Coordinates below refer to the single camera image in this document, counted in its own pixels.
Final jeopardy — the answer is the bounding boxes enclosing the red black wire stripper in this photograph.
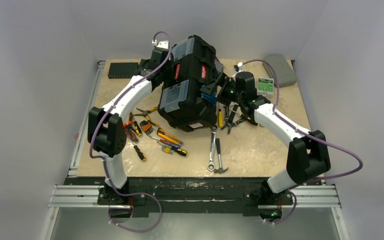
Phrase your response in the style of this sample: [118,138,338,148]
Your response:
[123,113,139,144]

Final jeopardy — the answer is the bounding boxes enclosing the red blue small screwdriver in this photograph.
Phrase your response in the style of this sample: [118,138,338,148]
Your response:
[148,135,181,148]

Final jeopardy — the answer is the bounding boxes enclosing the orange utility knife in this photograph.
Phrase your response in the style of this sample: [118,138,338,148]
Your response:
[156,127,184,146]

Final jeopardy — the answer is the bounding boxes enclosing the aluminium frame rail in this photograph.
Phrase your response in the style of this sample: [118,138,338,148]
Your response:
[48,60,107,210]

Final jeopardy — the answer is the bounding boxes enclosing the black plastic toolbox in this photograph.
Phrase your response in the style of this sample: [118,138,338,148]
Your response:
[157,35,224,132]

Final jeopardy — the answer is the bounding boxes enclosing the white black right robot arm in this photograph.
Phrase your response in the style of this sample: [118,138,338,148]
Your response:
[200,71,331,204]

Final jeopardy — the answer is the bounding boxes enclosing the steel claw hammer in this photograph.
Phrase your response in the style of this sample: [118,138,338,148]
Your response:
[214,138,229,174]

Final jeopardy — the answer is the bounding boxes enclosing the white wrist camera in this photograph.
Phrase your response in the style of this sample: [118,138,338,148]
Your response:
[151,39,171,51]
[233,62,244,75]

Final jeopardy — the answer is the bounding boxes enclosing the black network switch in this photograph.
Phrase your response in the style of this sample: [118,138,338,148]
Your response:
[107,62,139,79]

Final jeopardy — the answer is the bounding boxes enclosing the black yellow phillips screwdriver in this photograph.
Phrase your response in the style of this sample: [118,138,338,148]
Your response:
[162,144,188,157]

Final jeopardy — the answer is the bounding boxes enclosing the short black yellow screwdriver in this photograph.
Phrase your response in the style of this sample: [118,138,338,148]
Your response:
[133,145,147,162]

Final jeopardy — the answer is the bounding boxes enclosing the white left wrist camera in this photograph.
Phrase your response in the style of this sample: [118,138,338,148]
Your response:
[151,39,171,51]

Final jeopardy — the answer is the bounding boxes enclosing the green white bit box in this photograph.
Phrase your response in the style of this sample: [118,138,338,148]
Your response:
[256,77,274,96]

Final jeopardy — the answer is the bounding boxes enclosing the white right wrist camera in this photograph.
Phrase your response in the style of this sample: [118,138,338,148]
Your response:
[233,62,244,75]

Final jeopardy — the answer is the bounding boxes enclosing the silver ratchet wrench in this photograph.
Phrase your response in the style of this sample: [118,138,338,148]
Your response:
[207,125,218,171]

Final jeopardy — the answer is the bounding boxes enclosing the yellow handled screwdriver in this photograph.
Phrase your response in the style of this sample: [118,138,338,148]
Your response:
[217,108,224,128]

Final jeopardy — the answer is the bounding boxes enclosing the yellow black pliers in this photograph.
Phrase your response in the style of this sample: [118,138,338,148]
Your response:
[135,106,160,127]

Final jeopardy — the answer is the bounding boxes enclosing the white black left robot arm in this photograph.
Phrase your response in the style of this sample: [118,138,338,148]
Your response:
[87,41,172,205]

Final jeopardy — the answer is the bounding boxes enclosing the black multi pliers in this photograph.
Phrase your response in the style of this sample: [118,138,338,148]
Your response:
[221,104,248,134]

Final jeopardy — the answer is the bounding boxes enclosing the grey plastic case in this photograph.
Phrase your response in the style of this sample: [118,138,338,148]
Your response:
[263,54,297,88]

